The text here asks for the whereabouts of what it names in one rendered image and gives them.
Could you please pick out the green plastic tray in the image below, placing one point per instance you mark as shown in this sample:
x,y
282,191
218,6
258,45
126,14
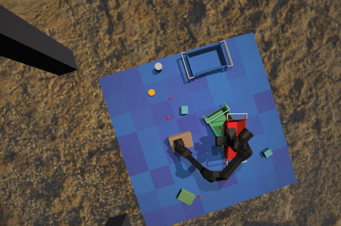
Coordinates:
x,y
216,123

